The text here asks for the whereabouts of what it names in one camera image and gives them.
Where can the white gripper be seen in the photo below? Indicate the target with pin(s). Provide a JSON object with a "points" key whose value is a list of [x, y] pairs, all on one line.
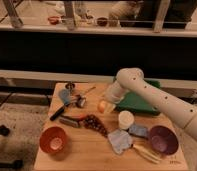
{"points": [[113, 94]]}

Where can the red yellow apple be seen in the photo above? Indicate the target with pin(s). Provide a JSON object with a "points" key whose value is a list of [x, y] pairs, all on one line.
{"points": [[101, 106]]}

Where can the purple bowl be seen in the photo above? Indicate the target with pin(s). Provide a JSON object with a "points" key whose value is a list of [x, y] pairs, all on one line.
{"points": [[163, 140]]}

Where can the orange bowl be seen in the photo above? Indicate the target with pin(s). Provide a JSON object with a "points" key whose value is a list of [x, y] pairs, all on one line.
{"points": [[53, 140]]}

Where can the dark red bowl in background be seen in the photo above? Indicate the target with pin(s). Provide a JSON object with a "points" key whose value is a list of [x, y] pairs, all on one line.
{"points": [[102, 21]]}

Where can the white cup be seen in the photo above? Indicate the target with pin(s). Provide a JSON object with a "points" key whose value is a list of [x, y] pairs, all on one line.
{"points": [[125, 119]]}

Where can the bunch of dark grapes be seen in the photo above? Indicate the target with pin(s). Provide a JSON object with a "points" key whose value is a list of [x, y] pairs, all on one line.
{"points": [[94, 123]]}

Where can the green plastic tray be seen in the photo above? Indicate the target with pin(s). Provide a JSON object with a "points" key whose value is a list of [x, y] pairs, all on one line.
{"points": [[136, 104]]}

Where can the small blue sponge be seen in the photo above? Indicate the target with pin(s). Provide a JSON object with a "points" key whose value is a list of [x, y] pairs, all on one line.
{"points": [[138, 130]]}

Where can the light blue cloth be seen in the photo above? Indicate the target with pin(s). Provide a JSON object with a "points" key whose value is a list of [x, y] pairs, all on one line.
{"points": [[120, 140]]}

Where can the black bar on floor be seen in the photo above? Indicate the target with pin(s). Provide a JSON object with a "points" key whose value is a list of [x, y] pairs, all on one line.
{"points": [[17, 164]]}

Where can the metal strainer with wooden handle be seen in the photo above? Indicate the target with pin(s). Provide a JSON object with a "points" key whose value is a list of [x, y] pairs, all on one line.
{"points": [[81, 99]]}

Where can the red handled tool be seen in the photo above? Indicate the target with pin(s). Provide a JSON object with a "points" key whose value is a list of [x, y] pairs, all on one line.
{"points": [[70, 121]]}

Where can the black handled spatula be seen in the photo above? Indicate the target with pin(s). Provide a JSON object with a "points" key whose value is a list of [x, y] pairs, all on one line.
{"points": [[64, 96]]}

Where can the black handle on floor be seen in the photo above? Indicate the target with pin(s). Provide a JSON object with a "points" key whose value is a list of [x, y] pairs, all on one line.
{"points": [[4, 131]]}

